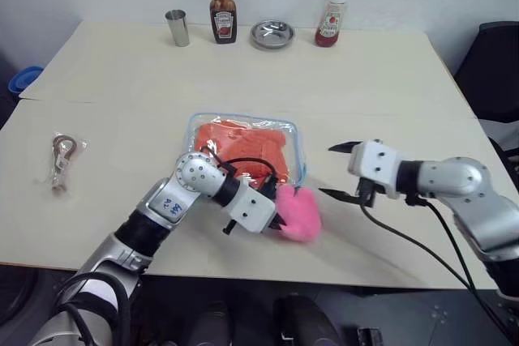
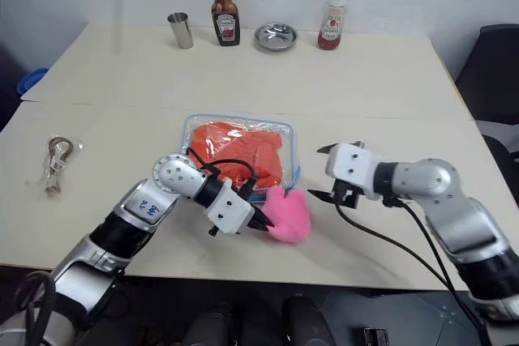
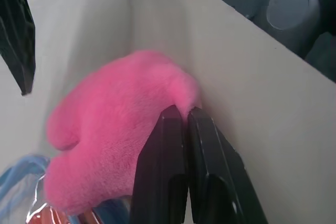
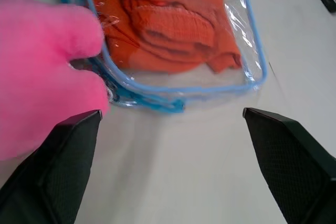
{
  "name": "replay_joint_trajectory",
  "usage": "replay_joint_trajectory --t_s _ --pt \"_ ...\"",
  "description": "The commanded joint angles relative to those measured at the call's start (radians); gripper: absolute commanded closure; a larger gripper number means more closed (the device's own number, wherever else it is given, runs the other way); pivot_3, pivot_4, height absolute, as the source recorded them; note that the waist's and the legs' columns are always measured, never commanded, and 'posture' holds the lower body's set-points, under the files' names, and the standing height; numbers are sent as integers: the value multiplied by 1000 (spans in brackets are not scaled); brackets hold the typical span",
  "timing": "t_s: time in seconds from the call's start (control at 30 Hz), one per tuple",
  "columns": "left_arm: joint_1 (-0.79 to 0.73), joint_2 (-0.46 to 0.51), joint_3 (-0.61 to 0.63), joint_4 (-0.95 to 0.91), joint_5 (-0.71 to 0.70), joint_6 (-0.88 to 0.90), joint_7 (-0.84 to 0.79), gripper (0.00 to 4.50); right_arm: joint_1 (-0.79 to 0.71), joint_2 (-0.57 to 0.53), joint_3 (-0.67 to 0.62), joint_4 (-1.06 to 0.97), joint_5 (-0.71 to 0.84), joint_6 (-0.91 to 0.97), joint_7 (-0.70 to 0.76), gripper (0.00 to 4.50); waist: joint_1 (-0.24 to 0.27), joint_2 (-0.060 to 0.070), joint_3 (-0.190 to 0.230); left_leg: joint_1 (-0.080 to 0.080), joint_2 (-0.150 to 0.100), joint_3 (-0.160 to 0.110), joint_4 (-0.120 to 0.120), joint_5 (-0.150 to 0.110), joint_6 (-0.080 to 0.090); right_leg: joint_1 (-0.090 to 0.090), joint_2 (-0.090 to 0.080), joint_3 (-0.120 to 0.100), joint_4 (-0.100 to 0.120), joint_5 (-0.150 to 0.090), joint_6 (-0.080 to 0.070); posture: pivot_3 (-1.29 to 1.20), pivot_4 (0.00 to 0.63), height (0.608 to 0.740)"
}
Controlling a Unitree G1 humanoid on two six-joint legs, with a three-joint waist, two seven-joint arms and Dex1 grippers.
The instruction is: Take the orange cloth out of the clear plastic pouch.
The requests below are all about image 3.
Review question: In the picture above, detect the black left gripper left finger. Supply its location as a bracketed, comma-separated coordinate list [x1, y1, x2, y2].
[129, 104, 190, 224]

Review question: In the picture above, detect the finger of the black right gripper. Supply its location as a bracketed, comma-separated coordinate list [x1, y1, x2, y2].
[0, 0, 36, 97]

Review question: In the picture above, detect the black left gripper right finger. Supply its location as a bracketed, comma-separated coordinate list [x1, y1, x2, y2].
[187, 106, 269, 224]

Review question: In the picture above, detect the pink plush cloth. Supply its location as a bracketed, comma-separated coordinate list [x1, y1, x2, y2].
[43, 49, 203, 216]

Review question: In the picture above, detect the clear plastic pouch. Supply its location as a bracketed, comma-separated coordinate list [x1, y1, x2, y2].
[0, 153, 132, 224]

